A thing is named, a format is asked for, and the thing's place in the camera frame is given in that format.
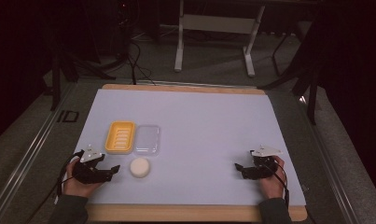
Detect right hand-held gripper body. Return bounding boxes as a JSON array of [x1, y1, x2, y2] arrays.
[[241, 145, 285, 181]]

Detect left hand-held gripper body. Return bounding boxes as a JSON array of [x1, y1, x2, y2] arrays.
[[73, 144, 114, 185]]

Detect round white soap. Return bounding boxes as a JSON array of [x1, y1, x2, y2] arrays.
[[129, 157, 151, 179]]

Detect yellow soap dish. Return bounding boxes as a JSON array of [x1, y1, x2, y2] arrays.
[[104, 120, 136, 155]]

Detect clear plastic container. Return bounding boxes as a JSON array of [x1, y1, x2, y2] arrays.
[[133, 124, 161, 157]]

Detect person's left hand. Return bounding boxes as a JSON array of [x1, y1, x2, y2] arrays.
[[63, 158, 104, 199]]

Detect person's right hand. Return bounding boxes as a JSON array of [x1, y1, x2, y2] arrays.
[[258, 155, 286, 200]]

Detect white table mat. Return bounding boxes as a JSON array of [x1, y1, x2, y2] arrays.
[[73, 89, 307, 207]]

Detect black metal stand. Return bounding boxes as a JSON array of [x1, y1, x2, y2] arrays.
[[258, 18, 321, 126]]

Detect black tripod stand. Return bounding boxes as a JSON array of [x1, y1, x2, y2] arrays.
[[42, 27, 118, 112]]

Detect white metal stand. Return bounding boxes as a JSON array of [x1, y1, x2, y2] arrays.
[[174, 0, 267, 78]]

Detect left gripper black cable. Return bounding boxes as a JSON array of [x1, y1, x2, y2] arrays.
[[22, 149, 85, 224]]

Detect aluminium floor rail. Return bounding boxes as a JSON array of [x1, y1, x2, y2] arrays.
[[296, 92, 361, 224], [0, 81, 77, 223]]

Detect black floor cable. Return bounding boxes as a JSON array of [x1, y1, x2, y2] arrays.
[[126, 40, 157, 86]]

